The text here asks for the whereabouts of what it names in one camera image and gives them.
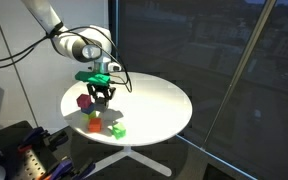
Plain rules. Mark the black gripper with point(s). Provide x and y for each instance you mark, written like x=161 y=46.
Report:
x=107 y=91

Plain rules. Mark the grey block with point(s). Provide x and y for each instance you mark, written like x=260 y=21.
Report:
x=101 y=104

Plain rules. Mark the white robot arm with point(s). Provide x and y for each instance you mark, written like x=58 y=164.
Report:
x=92 y=45

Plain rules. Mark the blue block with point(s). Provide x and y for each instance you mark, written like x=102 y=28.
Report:
x=89 y=109

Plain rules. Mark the magenta block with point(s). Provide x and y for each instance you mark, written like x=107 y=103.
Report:
x=84 y=101

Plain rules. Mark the yellow-green block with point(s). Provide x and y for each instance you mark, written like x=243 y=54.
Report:
x=89 y=115

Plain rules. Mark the orange block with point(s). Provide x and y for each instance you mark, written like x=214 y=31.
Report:
x=95 y=125

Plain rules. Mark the green block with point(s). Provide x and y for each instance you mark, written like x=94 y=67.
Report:
x=119 y=131

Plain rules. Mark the white round table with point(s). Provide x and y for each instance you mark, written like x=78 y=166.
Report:
x=153 y=111

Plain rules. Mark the black orange clamp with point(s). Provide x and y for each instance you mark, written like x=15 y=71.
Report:
x=42 y=138

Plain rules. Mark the blue clamp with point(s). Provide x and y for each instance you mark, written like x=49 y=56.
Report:
x=65 y=170

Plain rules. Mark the black perforated board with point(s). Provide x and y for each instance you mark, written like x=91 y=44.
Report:
x=27 y=165

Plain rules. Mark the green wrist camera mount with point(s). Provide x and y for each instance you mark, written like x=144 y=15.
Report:
x=93 y=78

